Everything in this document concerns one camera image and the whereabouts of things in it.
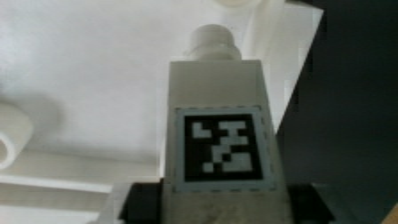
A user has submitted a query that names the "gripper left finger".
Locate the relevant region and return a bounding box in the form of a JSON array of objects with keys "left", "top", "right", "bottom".
[{"left": 95, "top": 177, "right": 175, "bottom": 224}]

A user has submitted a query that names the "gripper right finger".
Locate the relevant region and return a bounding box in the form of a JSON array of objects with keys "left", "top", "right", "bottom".
[{"left": 289, "top": 183, "right": 336, "bottom": 224}]

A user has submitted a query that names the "white leg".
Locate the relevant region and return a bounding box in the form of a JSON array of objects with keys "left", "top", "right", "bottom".
[{"left": 162, "top": 25, "right": 294, "bottom": 224}]

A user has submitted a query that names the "white square tabletop tray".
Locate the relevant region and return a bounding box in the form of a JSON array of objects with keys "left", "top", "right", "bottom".
[{"left": 0, "top": 0, "right": 324, "bottom": 224}]

